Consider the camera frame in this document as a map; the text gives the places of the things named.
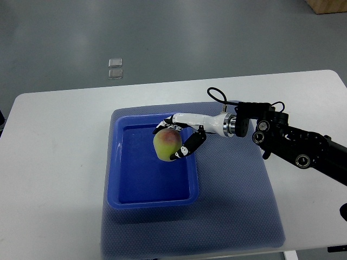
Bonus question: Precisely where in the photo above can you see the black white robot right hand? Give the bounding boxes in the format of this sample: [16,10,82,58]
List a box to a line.
[153,112,236,161]

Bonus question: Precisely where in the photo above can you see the green red peach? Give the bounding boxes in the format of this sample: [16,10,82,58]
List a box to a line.
[153,128,182,162]

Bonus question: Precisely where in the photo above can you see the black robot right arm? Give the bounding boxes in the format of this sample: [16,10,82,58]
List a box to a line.
[220,97,346,185]

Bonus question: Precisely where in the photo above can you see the blue plastic tray plate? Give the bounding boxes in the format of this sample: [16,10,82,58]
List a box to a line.
[106,113,199,210]

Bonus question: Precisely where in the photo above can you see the lower metal floor plate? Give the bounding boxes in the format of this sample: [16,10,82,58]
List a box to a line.
[108,68,123,79]

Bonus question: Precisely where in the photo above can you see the metal floor plate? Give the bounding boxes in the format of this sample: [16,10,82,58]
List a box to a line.
[108,58,123,68]
[108,68,123,79]

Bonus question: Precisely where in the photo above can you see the upper metal floor plate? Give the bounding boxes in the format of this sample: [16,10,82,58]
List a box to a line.
[108,58,123,68]

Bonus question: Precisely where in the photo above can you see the blue grey textured mat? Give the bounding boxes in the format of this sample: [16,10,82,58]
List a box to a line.
[101,102,285,259]

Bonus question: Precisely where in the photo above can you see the white table leg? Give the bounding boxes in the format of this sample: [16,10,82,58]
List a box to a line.
[283,250,299,260]

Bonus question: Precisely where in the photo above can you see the wooden box corner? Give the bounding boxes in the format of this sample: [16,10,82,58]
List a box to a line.
[306,0,346,15]

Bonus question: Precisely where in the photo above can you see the black clamp at table edge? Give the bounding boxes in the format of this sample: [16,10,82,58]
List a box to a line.
[327,245,347,253]

